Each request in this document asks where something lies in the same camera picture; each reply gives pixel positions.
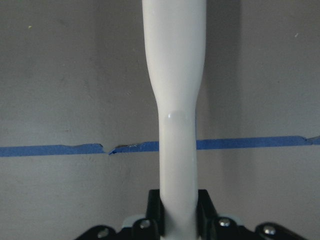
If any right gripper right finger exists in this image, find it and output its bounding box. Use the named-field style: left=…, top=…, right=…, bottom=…
left=197, top=189, right=304, bottom=240

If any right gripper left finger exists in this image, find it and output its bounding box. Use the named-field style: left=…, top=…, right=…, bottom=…
left=77, top=189, right=165, bottom=240

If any beige hand brush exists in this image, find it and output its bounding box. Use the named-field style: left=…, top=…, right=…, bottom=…
left=142, top=0, right=207, bottom=240

